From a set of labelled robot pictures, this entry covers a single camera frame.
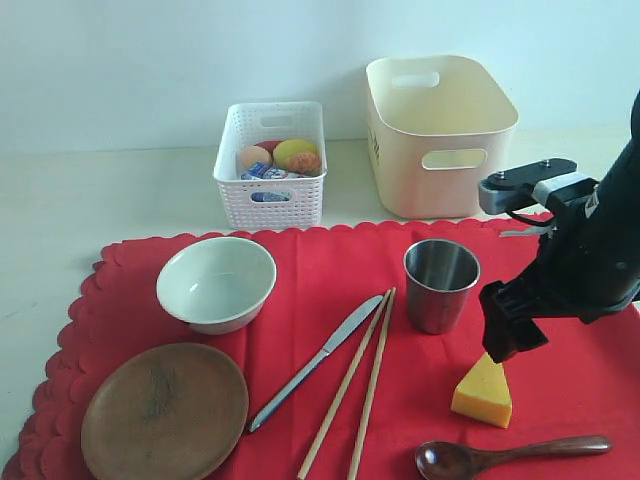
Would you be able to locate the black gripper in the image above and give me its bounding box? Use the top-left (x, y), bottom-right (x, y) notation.
top-left (479, 144), bottom-right (639, 364)

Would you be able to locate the yellow cheese wedge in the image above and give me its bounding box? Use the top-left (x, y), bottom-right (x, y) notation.
top-left (450, 353), bottom-right (513, 429)

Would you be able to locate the stainless steel cup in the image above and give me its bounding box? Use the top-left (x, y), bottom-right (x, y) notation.
top-left (403, 238), bottom-right (481, 335)

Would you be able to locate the wooden chopstick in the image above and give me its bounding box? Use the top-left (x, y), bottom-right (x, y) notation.
top-left (347, 287), bottom-right (397, 480)
top-left (296, 288), bottom-right (394, 480)

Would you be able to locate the dark wooden spoon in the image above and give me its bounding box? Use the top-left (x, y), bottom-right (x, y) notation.
top-left (414, 435), bottom-right (613, 479)

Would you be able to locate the fried chicken piece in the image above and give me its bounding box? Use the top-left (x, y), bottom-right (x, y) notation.
top-left (284, 152), bottom-right (322, 176)

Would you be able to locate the yellow lemon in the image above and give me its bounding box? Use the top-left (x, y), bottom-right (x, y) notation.
top-left (273, 139), bottom-right (320, 170)

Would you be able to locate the blue white milk carton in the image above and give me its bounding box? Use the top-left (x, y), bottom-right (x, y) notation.
top-left (240, 163), bottom-right (305, 202)

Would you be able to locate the pale green ceramic bowl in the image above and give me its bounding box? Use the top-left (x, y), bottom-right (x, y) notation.
top-left (156, 236), bottom-right (277, 335)

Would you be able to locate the red sausage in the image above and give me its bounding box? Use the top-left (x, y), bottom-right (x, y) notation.
top-left (257, 140), bottom-right (281, 153)

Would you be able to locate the brown egg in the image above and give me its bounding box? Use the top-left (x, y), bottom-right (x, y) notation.
top-left (237, 145), bottom-right (273, 170)

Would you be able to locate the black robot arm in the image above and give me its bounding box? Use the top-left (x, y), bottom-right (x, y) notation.
top-left (478, 106), bottom-right (639, 363)

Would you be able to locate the silver table knife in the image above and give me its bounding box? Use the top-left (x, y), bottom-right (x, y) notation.
top-left (247, 294), bottom-right (384, 433)

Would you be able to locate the red scalloped cloth mat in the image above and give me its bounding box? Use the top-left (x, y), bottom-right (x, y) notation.
top-left (3, 219), bottom-right (639, 479)

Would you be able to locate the cream plastic bin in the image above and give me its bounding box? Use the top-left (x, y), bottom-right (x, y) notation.
top-left (365, 55), bottom-right (519, 219)

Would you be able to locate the white perforated plastic basket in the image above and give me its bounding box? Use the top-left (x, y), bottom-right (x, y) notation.
top-left (212, 101), bottom-right (327, 230)

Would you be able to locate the brown wooden plate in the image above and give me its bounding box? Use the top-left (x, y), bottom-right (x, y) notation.
top-left (81, 343), bottom-right (249, 479)

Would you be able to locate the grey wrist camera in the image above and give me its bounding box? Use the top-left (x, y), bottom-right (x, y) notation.
top-left (478, 158), bottom-right (598, 215)

